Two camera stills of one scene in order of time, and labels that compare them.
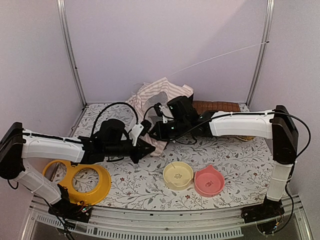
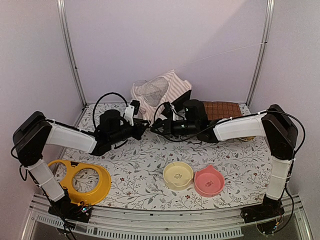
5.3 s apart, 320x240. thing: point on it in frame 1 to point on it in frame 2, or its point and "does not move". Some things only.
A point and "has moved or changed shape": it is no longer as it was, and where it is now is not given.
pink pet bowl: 208,182 does not move
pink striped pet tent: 162,91 has moved or changed shape
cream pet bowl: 178,175 does not move
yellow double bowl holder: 82,198 does not move
